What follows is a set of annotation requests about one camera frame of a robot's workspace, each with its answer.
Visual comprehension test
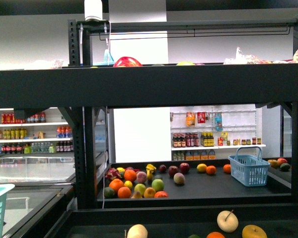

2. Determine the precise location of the white supermarket shelf with bottles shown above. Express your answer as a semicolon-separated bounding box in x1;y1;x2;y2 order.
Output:
170;104;265;161

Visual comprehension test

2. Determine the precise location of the big red apple upper shelf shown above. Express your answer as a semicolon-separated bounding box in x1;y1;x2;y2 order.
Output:
113;57;143;67

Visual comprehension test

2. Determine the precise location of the far lemon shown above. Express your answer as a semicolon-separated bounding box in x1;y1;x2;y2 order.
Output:
197;163;207;173

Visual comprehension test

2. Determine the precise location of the black metal shelf rack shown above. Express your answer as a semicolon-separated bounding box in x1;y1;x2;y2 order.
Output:
0;14;298;238

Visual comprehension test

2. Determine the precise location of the dragon fruit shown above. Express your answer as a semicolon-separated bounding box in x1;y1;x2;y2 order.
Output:
105;167;122;181

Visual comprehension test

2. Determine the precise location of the far orange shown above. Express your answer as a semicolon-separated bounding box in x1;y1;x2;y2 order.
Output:
206;166;217;175

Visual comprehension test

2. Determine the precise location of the white round fruit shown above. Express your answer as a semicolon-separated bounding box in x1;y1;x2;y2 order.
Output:
127;224;148;238

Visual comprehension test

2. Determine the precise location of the small blue far basket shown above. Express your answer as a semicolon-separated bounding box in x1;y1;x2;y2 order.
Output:
228;146;271;187

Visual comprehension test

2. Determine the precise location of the white cylindrical device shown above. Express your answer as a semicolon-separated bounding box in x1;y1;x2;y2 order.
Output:
84;0;103;21

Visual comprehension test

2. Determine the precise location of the glass freezer chest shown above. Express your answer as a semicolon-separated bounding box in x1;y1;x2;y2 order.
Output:
0;153;75;238

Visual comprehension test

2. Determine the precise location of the cream pear with stem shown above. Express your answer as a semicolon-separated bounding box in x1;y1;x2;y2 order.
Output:
217;210;239;233

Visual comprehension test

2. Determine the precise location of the orange near pears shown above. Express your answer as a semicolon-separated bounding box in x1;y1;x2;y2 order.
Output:
206;232;225;238

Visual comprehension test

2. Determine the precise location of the golden yellow pear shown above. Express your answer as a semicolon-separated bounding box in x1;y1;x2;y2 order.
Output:
242;225;267;238

